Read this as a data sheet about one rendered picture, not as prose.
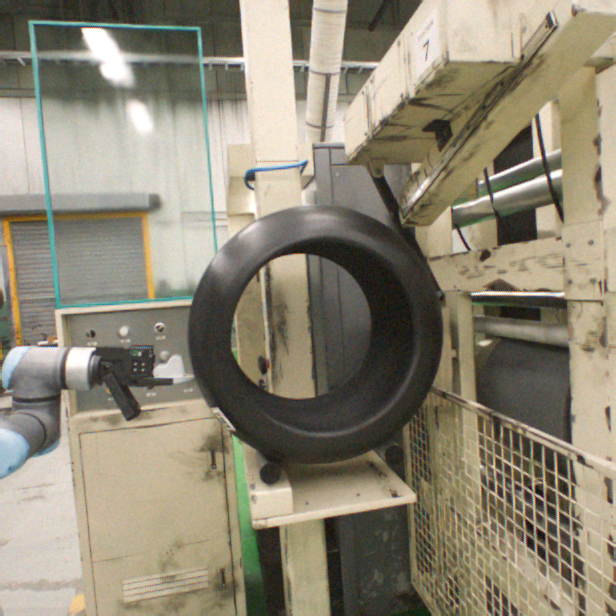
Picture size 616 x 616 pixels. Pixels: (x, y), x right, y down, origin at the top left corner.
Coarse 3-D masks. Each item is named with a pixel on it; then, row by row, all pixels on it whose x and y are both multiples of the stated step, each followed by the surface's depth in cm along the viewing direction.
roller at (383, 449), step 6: (390, 438) 105; (384, 444) 102; (390, 444) 100; (396, 444) 100; (378, 450) 103; (384, 450) 100; (390, 450) 99; (396, 450) 99; (402, 450) 100; (384, 456) 100; (390, 456) 99; (396, 456) 99; (402, 456) 100; (390, 462) 99; (396, 462) 99
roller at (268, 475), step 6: (258, 456) 101; (264, 456) 98; (270, 456) 98; (258, 462) 98; (264, 462) 95; (270, 462) 95; (276, 462) 96; (258, 468) 96; (264, 468) 94; (270, 468) 94; (276, 468) 94; (264, 474) 94; (270, 474) 94; (276, 474) 94; (264, 480) 94; (270, 480) 94; (276, 480) 94
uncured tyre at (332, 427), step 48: (240, 240) 91; (288, 240) 90; (336, 240) 92; (384, 240) 95; (240, 288) 89; (384, 288) 123; (432, 288) 100; (192, 336) 91; (384, 336) 124; (432, 336) 98; (240, 384) 89; (384, 384) 121; (432, 384) 102; (240, 432) 93; (288, 432) 92; (336, 432) 94; (384, 432) 97
